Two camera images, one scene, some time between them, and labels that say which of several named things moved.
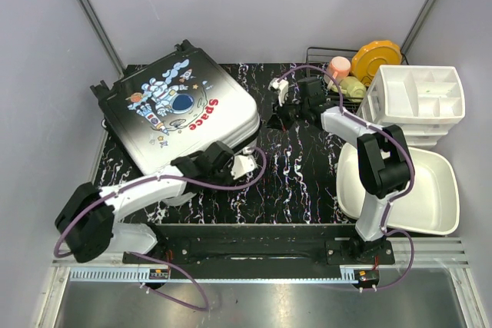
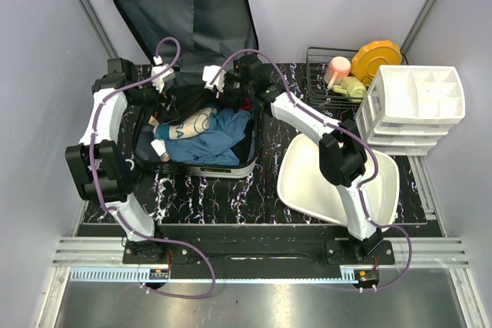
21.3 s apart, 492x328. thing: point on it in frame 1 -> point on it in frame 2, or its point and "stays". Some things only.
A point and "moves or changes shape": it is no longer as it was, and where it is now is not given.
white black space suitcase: [175, 106] moves or changes shape
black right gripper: [279, 120] -> [226, 96]
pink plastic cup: [338, 67] stays
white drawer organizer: [425, 101] stays
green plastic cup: [354, 89] stays
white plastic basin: [430, 206] -> [304, 187]
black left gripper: [229, 179] -> [157, 95]
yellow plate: [370, 56] stays
